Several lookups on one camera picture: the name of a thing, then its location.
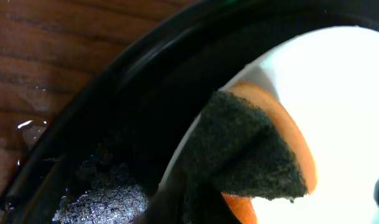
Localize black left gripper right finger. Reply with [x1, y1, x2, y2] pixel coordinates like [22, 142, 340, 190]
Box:
[190, 186, 241, 224]

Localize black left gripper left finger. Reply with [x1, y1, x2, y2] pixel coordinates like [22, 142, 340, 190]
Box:
[134, 168, 187, 224]

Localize orange green sponge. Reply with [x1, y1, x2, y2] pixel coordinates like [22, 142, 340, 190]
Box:
[175, 82, 318, 223]

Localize light green plate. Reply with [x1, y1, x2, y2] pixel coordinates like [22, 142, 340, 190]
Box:
[157, 25, 379, 224]

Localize round black tray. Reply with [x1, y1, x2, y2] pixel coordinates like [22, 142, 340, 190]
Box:
[0, 0, 379, 223]

